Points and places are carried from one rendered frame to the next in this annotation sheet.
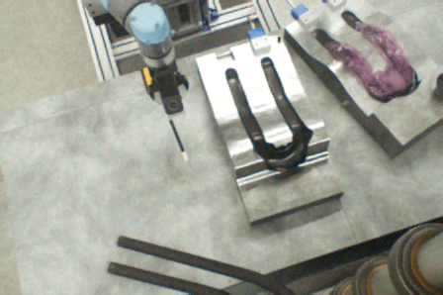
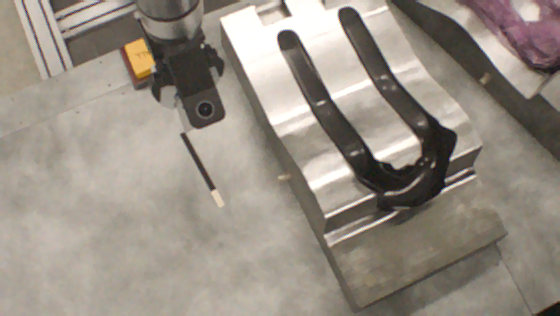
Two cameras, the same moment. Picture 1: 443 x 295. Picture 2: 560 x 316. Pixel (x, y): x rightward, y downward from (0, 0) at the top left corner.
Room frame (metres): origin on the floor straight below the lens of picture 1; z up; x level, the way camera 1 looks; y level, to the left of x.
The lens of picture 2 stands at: (0.20, 0.12, 1.87)
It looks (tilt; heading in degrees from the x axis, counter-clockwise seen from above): 70 degrees down; 341
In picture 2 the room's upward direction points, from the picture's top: 5 degrees clockwise
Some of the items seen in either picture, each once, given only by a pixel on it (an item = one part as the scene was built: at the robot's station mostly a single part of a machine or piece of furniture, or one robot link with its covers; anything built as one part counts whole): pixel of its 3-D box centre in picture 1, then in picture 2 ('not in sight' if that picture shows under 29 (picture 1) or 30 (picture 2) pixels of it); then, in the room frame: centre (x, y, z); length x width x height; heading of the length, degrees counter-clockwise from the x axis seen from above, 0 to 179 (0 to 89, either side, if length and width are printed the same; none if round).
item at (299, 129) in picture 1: (268, 109); (368, 99); (0.60, -0.13, 0.92); 0.35 x 0.16 x 0.09; 12
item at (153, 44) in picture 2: (161, 65); (174, 35); (0.67, 0.12, 1.09); 0.09 x 0.08 x 0.12; 12
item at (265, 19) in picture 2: (224, 59); (272, 16); (0.79, -0.04, 0.87); 0.05 x 0.05 x 0.04; 12
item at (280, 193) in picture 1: (266, 123); (362, 124); (0.58, -0.13, 0.87); 0.50 x 0.26 x 0.14; 12
